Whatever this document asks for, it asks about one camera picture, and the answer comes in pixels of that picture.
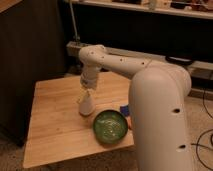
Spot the wooden table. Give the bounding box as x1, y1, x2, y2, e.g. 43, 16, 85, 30
23, 76, 133, 168

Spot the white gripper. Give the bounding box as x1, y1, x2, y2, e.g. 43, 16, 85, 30
77, 66, 99, 103

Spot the white paper cup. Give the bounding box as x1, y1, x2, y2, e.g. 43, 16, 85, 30
78, 92, 95, 116

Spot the blue toy object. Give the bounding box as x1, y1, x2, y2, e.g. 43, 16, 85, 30
120, 105, 130, 117

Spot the black cable on floor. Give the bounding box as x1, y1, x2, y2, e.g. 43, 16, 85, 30
190, 87, 213, 171

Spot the green ceramic bowl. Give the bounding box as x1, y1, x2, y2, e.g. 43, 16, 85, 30
93, 110, 128, 144

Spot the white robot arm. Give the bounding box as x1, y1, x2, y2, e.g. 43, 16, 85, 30
79, 45, 194, 171

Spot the metal pole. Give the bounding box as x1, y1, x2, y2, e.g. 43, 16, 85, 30
69, 0, 80, 45

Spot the black handle strap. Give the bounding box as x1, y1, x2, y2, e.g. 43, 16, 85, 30
164, 55, 195, 67

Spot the orange carrot toy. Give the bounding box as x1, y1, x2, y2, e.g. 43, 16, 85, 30
127, 120, 132, 130

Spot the grey metal bench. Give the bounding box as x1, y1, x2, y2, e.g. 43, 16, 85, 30
66, 42, 213, 79

